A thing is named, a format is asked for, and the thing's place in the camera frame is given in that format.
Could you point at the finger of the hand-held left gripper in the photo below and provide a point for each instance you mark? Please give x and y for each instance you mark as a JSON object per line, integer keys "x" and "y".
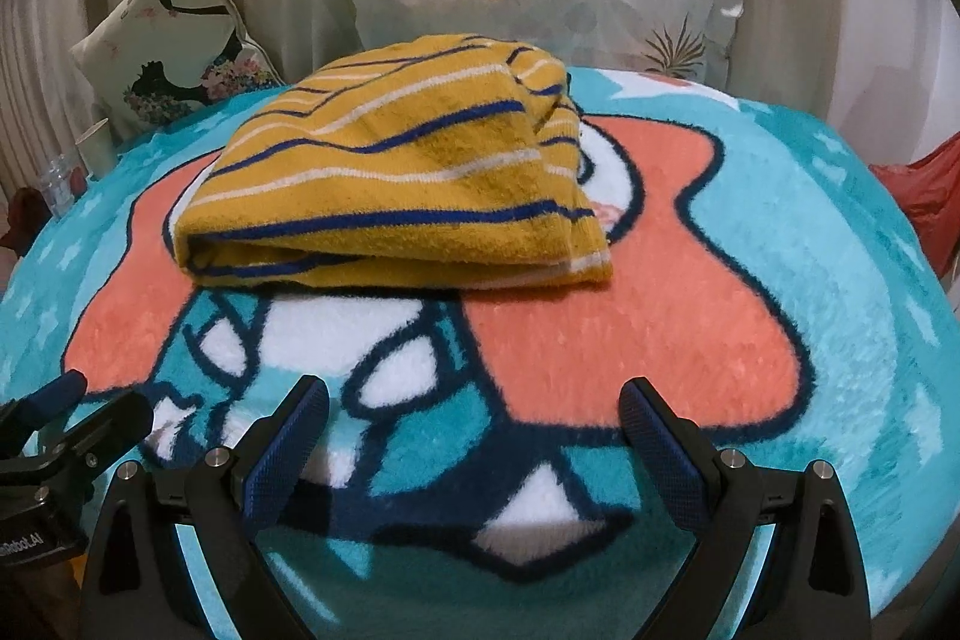
{"x": 46, "y": 395}
{"x": 105, "y": 430}

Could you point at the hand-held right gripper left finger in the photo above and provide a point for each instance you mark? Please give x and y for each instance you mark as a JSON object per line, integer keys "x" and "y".
{"x": 289, "y": 452}

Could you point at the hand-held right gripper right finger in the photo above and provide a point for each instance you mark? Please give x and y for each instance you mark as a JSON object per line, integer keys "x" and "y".
{"x": 660, "y": 452}

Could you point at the yellow striped towel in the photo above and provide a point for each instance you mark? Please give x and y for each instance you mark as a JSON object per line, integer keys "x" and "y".
{"x": 390, "y": 160}

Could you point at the turquoise printed blanket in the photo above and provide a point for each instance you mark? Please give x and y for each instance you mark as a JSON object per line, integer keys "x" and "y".
{"x": 637, "y": 347}

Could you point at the dark red cloth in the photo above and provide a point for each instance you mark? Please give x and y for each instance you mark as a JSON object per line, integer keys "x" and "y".
{"x": 16, "y": 224}

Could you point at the clear plastic bottle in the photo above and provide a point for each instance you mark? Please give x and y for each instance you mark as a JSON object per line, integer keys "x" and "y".
{"x": 56, "y": 186}

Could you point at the clear plastic cup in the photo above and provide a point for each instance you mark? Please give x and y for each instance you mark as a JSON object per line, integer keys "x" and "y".
{"x": 96, "y": 149}

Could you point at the beige curtain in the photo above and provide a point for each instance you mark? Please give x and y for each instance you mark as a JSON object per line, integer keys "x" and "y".
{"x": 45, "y": 85}

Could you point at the pale figure print cushion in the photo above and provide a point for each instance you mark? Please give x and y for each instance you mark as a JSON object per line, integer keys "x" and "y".
{"x": 172, "y": 48}

